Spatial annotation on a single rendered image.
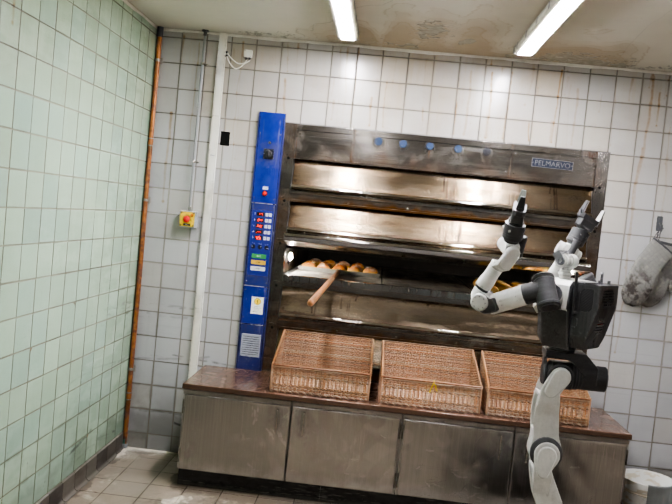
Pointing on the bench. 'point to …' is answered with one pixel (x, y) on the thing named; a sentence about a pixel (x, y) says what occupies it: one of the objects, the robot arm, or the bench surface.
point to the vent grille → (250, 345)
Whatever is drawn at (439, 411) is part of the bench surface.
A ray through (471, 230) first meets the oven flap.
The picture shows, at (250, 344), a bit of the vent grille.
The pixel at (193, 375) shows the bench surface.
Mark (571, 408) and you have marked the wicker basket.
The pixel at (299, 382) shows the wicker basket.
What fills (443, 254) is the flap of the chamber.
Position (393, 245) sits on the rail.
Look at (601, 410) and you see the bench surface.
